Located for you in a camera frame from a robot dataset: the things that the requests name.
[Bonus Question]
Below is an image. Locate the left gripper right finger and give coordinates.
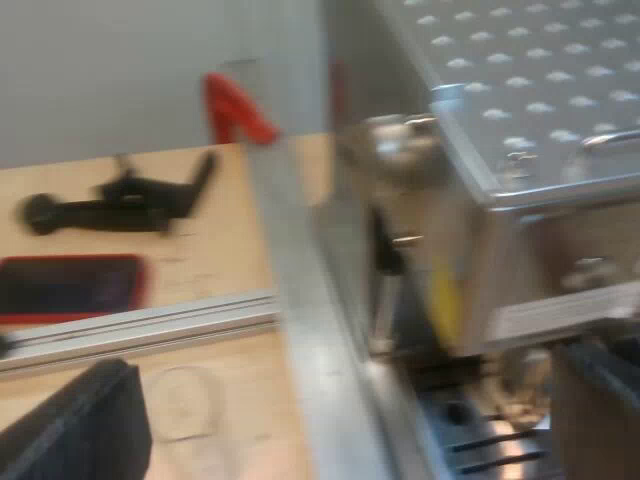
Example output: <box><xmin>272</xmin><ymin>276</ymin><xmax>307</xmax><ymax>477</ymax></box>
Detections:
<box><xmin>548</xmin><ymin>337</ymin><xmax>640</xmax><ymax>480</ymax></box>

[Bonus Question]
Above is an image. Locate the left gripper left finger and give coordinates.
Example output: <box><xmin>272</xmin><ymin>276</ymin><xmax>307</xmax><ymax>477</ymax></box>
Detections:
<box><xmin>0</xmin><ymin>357</ymin><xmax>154</xmax><ymax>480</ymax></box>

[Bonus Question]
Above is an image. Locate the steel espresso machine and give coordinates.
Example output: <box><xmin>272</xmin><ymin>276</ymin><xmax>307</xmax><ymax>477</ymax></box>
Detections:
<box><xmin>319</xmin><ymin>0</ymin><xmax>640</xmax><ymax>480</ymax></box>

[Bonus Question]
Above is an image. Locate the clear measuring glass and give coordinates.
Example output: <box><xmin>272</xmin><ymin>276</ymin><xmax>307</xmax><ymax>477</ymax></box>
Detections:
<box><xmin>144</xmin><ymin>366</ymin><xmax>224</xmax><ymax>442</ymax></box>

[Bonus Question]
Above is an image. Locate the black device with red case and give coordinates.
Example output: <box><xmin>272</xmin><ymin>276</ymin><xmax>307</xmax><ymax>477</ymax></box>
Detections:
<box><xmin>0</xmin><ymin>253</ymin><xmax>151</xmax><ymax>326</ymax></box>

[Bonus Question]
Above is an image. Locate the black tripod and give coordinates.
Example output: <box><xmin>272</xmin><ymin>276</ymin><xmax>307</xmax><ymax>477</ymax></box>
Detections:
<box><xmin>16</xmin><ymin>151</ymin><xmax>219</xmax><ymax>237</ymax></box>

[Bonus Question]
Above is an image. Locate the red clamp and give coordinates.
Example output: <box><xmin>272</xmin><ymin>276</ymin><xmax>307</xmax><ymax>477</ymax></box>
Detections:
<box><xmin>201</xmin><ymin>72</ymin><xmax>281</xmax><ymax>147</ymax></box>

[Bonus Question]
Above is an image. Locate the aluminium rail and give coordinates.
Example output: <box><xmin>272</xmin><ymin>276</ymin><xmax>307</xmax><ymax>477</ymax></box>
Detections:
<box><xmin>0</xmin><ymin>291</ymin><xmax>282</xmax><ymax>372</ymax></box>
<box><xmin>243</xmin><ymin>135</ymin><xmax>396</xmax><ymax>480</ymax></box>

